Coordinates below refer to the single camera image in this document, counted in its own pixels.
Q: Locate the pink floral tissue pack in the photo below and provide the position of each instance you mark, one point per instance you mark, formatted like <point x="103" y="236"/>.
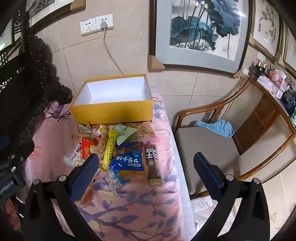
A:
<point x="276" y="77"/>

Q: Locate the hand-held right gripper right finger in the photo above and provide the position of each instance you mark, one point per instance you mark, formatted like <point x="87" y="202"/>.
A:
<point x="208" y="172"/>

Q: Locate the white floral tissue pack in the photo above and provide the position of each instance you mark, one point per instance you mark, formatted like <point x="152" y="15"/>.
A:
<point x="266" y="83"/>

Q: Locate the framed lotus painting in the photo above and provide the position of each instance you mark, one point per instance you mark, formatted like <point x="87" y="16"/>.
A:
<point x="198" y="27"/>

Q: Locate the wooden armchair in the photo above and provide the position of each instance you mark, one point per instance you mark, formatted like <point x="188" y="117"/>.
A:
<point x="208" y="143"/>

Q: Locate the dark brown bar packet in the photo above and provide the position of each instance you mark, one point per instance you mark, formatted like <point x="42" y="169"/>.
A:
<point x="152" y="166"/>

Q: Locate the light blue cloth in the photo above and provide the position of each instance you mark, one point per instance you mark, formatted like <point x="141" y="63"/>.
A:
<point x="222" y="128"/>

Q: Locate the small white box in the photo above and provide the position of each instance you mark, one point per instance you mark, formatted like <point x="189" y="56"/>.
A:
<point x="279" y="93"/>

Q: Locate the yellow stick snack packet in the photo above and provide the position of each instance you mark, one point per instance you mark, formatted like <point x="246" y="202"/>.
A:
<point x="108" y="150"/>

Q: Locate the person's left hand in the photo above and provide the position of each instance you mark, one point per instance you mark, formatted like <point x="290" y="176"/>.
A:
<point x="8" y="208"/>

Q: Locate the small blue clear packet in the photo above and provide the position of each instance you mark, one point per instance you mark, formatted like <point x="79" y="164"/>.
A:
<point x="113" y="179"/>

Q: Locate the blue snack packet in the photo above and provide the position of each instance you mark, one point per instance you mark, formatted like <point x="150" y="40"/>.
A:
<point x="127" y="162"/>

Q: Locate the dark blue bottle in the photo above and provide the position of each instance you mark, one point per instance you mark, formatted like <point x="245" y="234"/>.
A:
<point x="291" y="102"/>

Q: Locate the yellow cardboard box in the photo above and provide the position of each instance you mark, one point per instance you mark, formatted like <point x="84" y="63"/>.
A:
<point x="111" y="111"/>

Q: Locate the gold framed branch painting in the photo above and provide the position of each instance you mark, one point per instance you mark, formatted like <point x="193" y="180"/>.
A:
<point x="266" y="25"/>

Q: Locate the small white wall socket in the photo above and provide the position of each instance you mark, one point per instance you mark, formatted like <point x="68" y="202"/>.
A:
<point x="245" y="71"/>

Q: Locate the clear packet of pale candies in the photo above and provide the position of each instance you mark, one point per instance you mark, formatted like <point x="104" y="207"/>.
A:
<point x="74" y="160"/>

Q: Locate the gold capped small bottles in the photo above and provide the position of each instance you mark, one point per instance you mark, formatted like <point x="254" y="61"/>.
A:
<point x="261" y="64"/>

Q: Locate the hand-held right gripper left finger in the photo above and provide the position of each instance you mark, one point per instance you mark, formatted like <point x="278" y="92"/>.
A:
<point x="85" y="172"/>

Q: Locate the dark framed landscape painting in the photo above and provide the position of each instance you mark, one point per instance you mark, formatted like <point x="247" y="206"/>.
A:
<point x="44" y="7"/>

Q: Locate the green white bottle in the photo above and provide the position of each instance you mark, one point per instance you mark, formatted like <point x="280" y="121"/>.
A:
<point x="294" y="118"/>

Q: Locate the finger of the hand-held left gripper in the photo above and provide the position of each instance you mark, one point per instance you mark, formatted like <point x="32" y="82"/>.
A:
<point x="23" y="150"/>
<point x="3" y="141"/>

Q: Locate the pale green snack packet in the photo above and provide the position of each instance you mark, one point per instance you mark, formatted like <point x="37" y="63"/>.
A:
<point x="126" y="136"/>

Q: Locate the dark carved wooden bench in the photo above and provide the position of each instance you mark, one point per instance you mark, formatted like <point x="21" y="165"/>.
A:
<point x="34" y="81"/>

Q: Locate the red snack packet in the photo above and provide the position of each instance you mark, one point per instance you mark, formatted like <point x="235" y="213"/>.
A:
<point x="86" y="148"/>

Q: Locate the pink floral blanket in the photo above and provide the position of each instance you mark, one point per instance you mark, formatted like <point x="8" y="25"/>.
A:
<point x="143" y="208"/>

